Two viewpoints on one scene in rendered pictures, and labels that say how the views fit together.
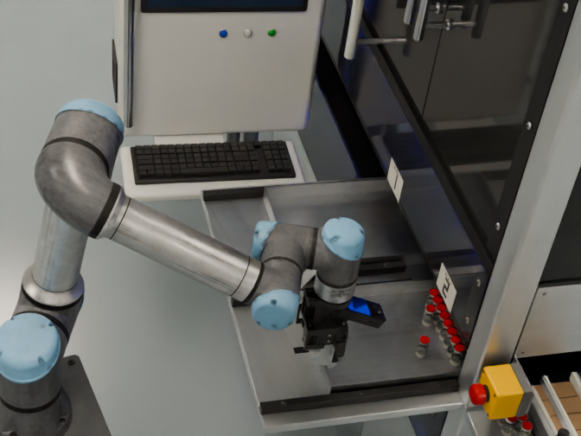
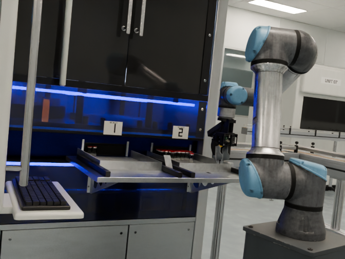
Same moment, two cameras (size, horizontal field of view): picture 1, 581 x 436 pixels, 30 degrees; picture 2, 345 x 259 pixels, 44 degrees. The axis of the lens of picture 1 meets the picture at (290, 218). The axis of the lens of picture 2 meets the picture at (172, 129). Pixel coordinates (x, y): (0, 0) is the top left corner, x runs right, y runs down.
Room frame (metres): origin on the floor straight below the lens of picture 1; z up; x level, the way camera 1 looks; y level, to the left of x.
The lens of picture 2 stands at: (1.92, 1.67, 1.16)
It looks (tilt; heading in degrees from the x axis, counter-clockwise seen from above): 4 degrees down; 261
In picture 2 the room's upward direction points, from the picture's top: 6 degrees clockwise
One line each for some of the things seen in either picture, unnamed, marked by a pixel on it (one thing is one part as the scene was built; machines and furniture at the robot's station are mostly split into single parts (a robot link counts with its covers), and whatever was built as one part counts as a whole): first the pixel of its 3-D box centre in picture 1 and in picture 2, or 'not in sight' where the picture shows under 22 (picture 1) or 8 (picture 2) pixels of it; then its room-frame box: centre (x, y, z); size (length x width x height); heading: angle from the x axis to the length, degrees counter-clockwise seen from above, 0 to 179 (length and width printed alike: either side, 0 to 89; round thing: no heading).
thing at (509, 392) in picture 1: (502, 391); not in sight; (1.35, -0.43, 1.00); 0.08 x 0.07 x 0.07; 109
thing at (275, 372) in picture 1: (337, 288); (159, 168); (1.68, -0.12, 0.87); 0.70 x 0.48 x 0.02; 19
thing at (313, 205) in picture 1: (348, 224); (117, 159); (1.87, -0.13, 0.90); 0.34 x 0.26 x 0.04; 109
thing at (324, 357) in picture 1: (322, 358); (225, 156); (1.41, -0.10, 0.95); 0.06 x 0.03 x 0.09; 109
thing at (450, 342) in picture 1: (444, 326); (176, 155); (1.58, -0.35, 0.91); 0.18 x 0.02 x 0.05; 19
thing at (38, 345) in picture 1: (28, 357); (304, 181); (1.30, 0.44, 0.96); 0.13 x 0.12 x 0.14; 179
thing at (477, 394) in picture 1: (480, 394); not in sight; (1.33, -0.39, 1.00); 0.04 x 0.04 x 0.04; 19
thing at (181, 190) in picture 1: (210, 160); (27, 198); (2.16, 0.22, 0.79); 0.45 x 0.28 x 0.03; 107
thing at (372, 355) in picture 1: (393, 334); (187, 161); (1.54, -0.24, 0.90); 0.34 x 0.26 x 0.04; 109
